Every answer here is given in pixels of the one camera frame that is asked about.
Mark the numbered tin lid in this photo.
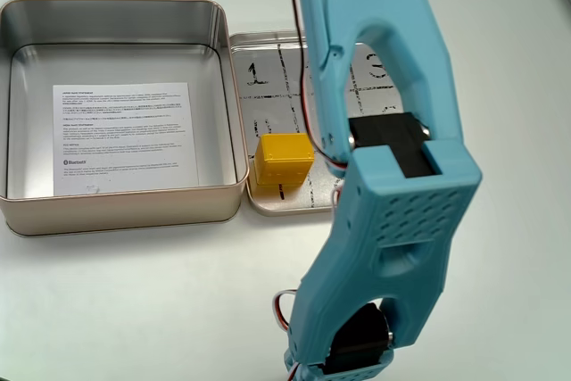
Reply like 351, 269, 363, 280
228, 31, 420, 218

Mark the white printed paper sheet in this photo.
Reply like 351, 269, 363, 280
52, 82, 201, 197

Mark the gold tin box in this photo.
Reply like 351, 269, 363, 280
0, 0, 251, 239

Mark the yellow lego block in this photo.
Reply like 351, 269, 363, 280
252, 132, 316, 189

